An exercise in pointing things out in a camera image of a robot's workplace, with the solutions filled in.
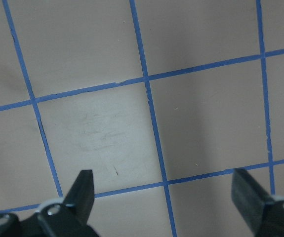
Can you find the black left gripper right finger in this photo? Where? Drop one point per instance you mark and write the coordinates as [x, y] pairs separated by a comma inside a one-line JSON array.
[[262, 212]]

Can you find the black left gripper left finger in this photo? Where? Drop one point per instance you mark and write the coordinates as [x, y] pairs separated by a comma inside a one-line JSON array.
[[68, 216]]

